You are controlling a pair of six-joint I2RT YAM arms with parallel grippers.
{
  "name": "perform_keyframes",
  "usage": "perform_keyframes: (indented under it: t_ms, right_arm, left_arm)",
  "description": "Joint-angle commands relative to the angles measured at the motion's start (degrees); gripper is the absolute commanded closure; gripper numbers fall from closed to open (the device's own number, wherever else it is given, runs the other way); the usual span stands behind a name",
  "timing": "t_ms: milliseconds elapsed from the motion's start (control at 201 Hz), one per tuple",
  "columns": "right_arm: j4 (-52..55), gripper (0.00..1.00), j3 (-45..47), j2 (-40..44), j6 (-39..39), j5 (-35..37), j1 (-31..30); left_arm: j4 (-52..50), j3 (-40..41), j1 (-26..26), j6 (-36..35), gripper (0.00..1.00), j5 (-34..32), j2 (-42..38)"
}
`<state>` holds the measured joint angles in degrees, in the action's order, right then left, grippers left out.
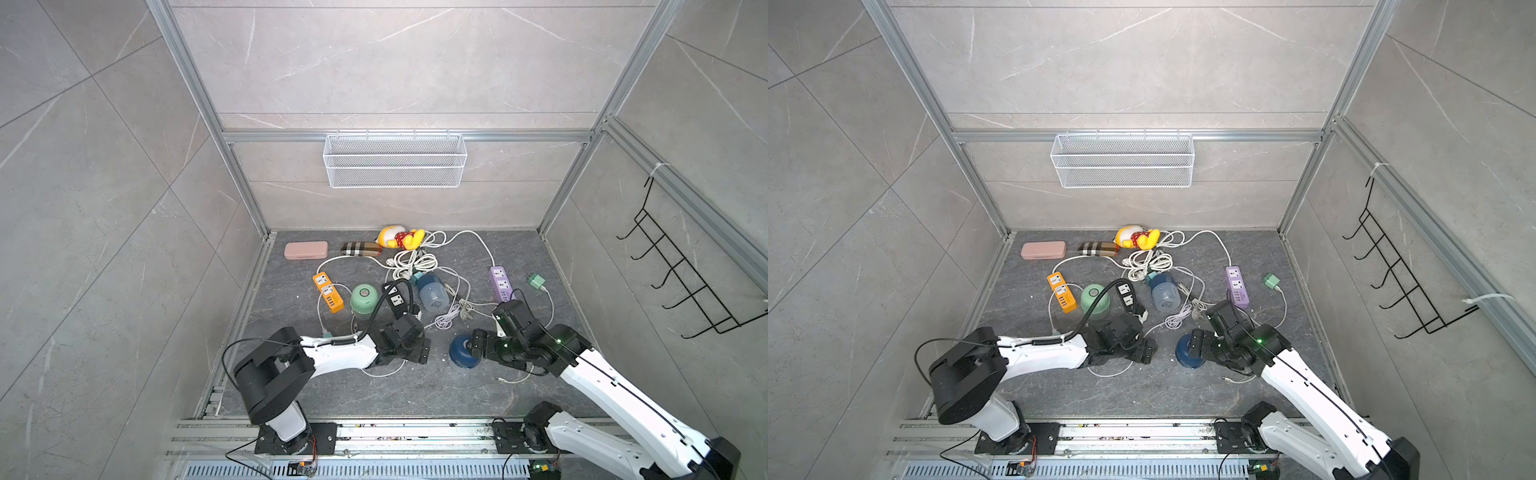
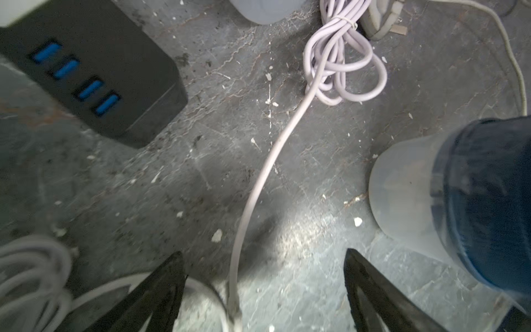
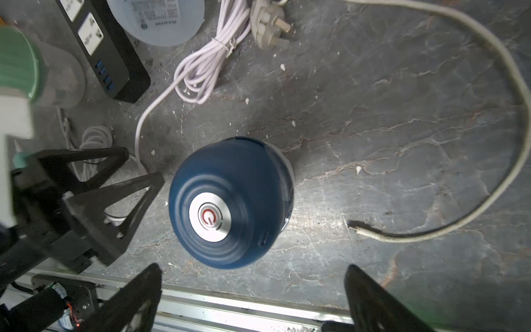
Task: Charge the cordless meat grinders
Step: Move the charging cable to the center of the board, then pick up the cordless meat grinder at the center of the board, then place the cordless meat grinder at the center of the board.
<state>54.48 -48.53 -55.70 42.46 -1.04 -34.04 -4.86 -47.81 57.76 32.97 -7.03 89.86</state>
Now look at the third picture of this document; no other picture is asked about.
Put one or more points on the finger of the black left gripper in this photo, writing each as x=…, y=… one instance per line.
x=107, y=218
x=59, y=164

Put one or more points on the blue meat grinder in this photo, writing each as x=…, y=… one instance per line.
x=159, y=22
x=230, y=200

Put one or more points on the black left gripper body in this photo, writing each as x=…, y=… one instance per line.
x=45, y=229

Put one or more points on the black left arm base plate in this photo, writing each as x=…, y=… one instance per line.
x=72, y=301

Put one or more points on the black power strip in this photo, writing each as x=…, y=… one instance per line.
x=108, y=50

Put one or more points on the green meat grinder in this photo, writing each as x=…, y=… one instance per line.
x=45, y=74

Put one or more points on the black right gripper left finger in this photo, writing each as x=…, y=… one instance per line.
x=133, y=308

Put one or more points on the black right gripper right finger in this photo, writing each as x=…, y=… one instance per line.
x=374, y=309

